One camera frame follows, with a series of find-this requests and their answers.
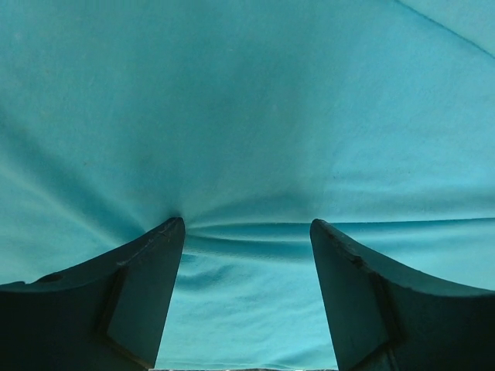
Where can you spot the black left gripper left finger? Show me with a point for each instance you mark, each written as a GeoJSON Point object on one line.
{"type": "Point", "coordinates": [107, 313]}

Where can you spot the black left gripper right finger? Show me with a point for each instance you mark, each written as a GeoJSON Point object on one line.
{"type": "Point", "coordinates": [384, 315]}

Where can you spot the cyan t shirt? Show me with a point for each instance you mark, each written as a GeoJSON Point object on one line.
{"type": "Point", "coordinates": [249, 119]}

